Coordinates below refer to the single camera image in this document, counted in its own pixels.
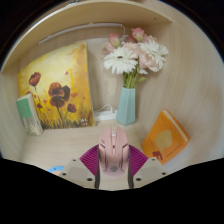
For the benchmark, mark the yellow poppy flower painting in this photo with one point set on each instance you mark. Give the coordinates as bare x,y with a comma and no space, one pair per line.
60,86

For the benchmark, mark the white and pink flower bouquet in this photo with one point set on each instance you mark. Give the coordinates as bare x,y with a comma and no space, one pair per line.
121,60

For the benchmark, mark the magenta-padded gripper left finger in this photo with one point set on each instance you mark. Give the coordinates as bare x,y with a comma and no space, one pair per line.
88,163

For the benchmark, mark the orange-covered book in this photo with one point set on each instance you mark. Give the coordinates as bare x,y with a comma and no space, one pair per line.
165,138

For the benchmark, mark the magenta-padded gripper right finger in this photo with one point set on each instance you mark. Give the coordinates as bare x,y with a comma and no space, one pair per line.
138,163

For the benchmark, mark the round blue-rimmed cartoon mouse pad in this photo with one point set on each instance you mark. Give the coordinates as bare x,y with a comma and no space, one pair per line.
56,169

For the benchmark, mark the pale teal faceted vase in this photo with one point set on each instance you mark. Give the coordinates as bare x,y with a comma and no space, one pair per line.
126,106

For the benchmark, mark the white light bar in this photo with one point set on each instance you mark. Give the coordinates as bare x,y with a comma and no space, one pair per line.
80,29

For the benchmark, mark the green-covered book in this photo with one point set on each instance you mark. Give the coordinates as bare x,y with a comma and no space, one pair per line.
28,115

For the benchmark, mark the wooden shelf unit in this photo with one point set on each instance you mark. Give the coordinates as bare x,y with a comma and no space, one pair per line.
100,13

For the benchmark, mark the pink computer mouse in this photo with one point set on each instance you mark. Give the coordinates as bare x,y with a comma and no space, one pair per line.
113,153

